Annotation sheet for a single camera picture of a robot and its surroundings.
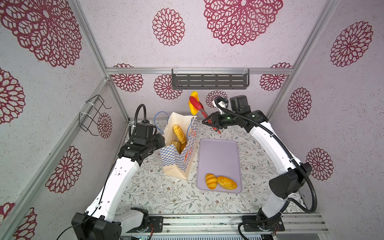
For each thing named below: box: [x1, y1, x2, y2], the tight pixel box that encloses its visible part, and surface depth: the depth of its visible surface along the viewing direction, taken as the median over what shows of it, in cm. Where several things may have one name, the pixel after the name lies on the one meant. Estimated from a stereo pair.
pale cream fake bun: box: [171, 140, 181, 154], surface depth 97 cm
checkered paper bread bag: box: [160, 112, 198, 180], surface depth 86 cm
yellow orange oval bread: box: [188, 91, 200, 116], surface depth 78 cm
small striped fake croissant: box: [205, 173, 218, 190], surface depth 87 cm
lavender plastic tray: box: [197, 138, 242, 194], surface depth 99 cm
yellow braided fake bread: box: [173, 124, 187, 144], surface depth 94 cm
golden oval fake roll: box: [216, 176, 238, 190], surface depth 85 cm
